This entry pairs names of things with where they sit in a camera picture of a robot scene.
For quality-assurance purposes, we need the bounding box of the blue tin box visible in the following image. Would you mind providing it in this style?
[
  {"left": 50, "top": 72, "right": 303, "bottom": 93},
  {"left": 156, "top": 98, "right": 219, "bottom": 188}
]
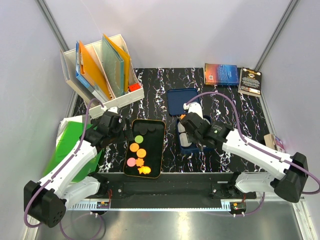
[{"left": 176, "top": 118, "right": 214, "bottom": 154}]

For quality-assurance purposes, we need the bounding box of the orange flower cookie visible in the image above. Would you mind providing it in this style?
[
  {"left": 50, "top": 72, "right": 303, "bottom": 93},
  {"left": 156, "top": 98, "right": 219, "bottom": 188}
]
[{"left": 135, "top": 158, "right": 145, "bottom": 167}]

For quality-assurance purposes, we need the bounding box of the teal speckled folder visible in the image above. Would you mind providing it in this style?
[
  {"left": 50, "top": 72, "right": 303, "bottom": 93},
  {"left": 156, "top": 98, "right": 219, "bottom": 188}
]
[{"left": 102, "top": 34, "right": 125, "bottom": 98}]

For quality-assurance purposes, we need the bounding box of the blue tin lid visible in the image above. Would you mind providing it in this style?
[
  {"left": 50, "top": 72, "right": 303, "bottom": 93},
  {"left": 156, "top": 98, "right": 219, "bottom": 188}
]
[{"left": 166, "top": 88, "right": 198, "bottom": 117}]

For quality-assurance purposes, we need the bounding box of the orange dotted round cookie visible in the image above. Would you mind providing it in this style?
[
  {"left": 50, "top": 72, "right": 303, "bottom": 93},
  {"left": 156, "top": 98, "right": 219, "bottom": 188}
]
[{"left": 129, "top": 142, "right": 140, "bottom": 153}]

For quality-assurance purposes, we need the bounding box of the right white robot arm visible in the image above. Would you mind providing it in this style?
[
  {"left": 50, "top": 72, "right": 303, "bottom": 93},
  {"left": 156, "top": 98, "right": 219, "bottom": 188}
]
[{"left": 180, "top": 112, "right": 308, "bottom": 203}]

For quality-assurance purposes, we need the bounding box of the green clip file folder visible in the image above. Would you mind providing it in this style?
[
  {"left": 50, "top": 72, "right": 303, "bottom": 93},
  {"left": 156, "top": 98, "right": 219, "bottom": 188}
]
[{"left": 42, "top": 121, "right": 105, "bottom": 183}]

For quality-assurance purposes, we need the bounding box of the white file organizer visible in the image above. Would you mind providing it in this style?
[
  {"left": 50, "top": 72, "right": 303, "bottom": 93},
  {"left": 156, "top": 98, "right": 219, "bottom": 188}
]
[{"left": 60, "top": 40, "right": 145, "bottom": 109}]

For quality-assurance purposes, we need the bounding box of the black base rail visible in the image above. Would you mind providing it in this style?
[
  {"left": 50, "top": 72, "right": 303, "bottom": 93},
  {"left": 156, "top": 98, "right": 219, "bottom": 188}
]
[{"left": 103, "top": 172, "right": 257, "bottom": 211}]

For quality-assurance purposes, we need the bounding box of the blue binder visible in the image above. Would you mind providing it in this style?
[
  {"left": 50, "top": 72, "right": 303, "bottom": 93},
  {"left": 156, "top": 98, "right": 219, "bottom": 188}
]
[{"left": 75, "top": 41, "right": 97, "bottom": 91}]

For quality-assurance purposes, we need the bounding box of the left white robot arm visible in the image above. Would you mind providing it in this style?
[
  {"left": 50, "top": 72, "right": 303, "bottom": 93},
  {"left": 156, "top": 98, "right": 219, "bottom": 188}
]
[{"left": 23, "top": 107, "right": 133, "bottom": 228}]

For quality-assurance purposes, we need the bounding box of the pink round cookie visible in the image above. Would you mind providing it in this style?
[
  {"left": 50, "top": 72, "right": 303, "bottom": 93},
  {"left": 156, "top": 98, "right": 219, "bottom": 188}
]
[{"left": 126, "top": 157, "right": 136, "bottom": 167}]

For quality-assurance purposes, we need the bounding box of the purple cable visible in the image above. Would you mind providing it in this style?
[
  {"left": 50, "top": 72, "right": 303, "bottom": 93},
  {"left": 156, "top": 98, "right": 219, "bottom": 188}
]
[
  {"left": 23, "top": 97, "right": 107, "bottom": 240},
  {"left": 184, "top": 91, "right": 320, "bottom": 217}
]

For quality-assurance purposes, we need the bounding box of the white paper cup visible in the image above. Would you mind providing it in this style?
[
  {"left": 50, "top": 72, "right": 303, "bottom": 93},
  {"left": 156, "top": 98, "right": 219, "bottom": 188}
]
[
  {"left": 179, "top": 132, "right": 193, "bottom": 148},
  {"left": 177, "top": 122, "right": 186, "bottom": 133}
]

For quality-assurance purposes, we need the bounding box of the black paperback book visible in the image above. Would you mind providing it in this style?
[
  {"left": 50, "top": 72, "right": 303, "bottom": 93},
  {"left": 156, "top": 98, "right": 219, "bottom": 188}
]
[{"left": 238, "top": 67, "right": 262, "bottom": 98}]

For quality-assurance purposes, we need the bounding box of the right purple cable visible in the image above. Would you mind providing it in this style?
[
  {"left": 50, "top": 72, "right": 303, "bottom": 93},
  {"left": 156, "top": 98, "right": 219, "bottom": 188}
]
[{"left": 184, "top": 91, "right": 320, "bottom": 217}]

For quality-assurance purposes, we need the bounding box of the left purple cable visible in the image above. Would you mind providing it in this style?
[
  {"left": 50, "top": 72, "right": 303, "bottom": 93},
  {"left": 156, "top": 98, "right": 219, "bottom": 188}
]
[{"left": 23, "top": 97, "right": 107, "bottom": 240}]

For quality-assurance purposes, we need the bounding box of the red small box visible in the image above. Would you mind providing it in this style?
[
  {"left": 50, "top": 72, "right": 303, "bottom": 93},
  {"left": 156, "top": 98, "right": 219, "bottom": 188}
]
[{"left": 128, "top": 83, "right": 141, "bottom": 92}]

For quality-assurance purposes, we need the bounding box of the orange fish cookie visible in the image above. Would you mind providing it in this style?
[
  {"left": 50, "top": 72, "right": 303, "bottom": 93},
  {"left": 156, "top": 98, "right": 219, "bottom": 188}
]
[{"left": 137, "top": 166, "right": 151, "bottom": 175}]

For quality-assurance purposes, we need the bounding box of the blue orange book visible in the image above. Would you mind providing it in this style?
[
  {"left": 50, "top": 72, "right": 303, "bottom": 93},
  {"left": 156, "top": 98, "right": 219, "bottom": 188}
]
[{"left": 203, "top": 63, "right": 239, "bottom": 86}]

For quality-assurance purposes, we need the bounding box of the green round cookie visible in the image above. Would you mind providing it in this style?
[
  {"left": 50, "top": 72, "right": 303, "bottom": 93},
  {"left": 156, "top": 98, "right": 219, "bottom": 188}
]
[{"left": 134, "top": 135, "right": 144, "bottom": 144}]

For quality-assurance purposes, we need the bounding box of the black gold-rimmed tray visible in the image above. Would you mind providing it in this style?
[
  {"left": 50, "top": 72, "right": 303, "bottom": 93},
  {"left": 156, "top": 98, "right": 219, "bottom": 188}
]
[{"left": 123, "top": 119, "right": 166, "bottom": 179}]

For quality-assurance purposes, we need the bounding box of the yellow orange folder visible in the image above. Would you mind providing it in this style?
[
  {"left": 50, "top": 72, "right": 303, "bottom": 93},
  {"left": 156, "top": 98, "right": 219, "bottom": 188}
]
[{"left": 104, "top": 34, "right": 131, "bottom": 96}]

